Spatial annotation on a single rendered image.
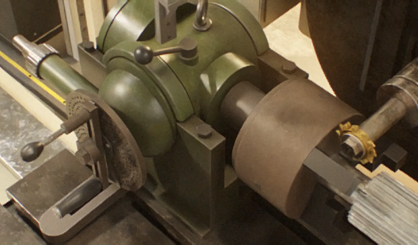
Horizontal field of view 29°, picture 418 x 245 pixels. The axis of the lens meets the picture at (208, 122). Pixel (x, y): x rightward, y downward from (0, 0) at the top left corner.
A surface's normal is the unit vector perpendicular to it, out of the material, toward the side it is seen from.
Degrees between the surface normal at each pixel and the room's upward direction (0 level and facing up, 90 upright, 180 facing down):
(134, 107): 45
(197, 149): 90
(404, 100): 90
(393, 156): 5
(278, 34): 0
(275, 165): 62
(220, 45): 32
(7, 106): 0
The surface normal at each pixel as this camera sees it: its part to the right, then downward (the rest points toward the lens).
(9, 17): -0.68, 0.55
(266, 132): -0.45, -0.17
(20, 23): 0.73, 0.51
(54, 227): -0.04, -0.62
